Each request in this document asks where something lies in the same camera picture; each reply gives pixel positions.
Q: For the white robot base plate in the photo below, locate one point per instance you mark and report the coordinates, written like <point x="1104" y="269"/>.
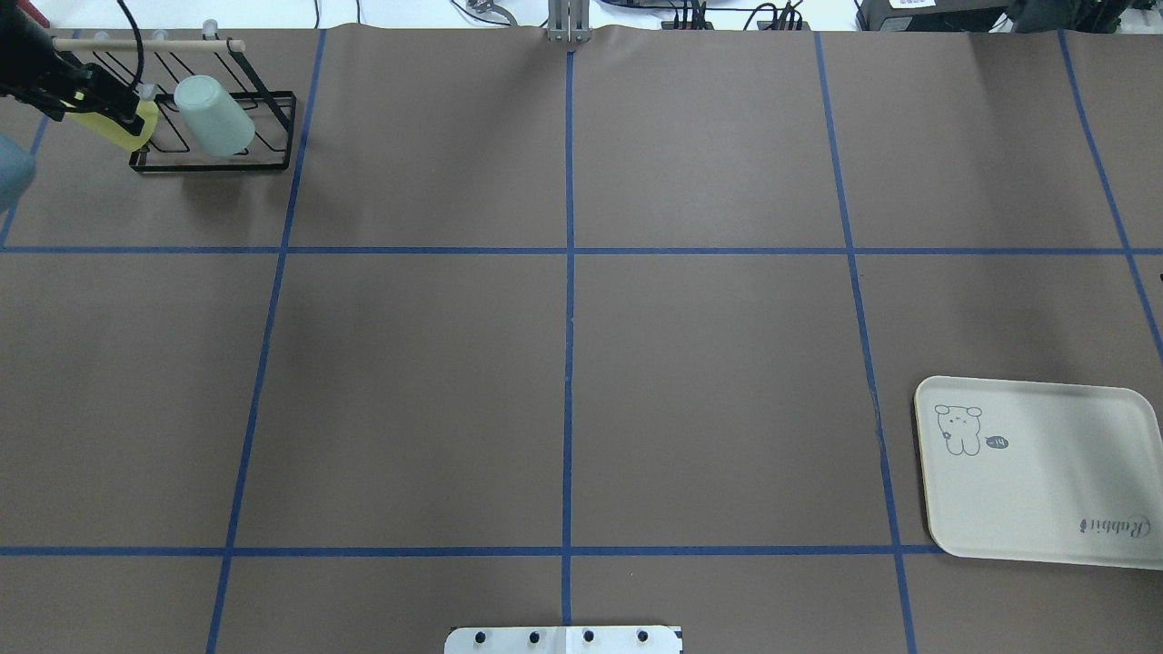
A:
<point x="566" y="639"/>

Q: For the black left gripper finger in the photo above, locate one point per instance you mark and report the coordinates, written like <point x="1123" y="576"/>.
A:
<point x="105" y="96"/>

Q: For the black wire cup rack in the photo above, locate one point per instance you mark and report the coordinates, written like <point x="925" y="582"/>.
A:
<point x="155" y="65"/>

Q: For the yellow plastic cup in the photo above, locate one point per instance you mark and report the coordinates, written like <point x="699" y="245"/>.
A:
<point x="121" y="135"/>

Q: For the pale green plastic cup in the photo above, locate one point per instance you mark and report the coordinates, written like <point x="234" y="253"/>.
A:
<point x="218" y="123"/>

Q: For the cream rabbit serving tray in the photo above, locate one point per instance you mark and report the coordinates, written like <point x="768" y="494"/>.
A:
<point x="1040" y="471"/>

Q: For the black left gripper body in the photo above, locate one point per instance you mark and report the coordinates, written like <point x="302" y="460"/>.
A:
<point x="27" y="56"/>

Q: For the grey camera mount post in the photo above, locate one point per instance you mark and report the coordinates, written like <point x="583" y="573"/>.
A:
<point x="568" y="21"/>

